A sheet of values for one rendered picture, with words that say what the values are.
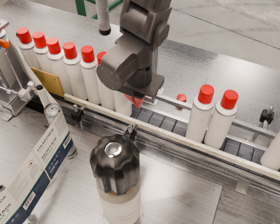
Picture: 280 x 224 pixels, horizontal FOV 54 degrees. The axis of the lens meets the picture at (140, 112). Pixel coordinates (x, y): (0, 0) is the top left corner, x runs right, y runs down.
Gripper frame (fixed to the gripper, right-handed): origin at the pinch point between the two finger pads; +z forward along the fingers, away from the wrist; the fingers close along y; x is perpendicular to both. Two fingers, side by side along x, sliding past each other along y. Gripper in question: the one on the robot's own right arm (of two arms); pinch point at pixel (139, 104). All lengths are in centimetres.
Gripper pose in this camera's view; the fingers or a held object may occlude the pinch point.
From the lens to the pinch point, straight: 69.1
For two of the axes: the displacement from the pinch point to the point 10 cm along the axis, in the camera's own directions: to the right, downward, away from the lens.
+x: 4.3, -7.1, 5.6
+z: 0.0, 6.2, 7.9
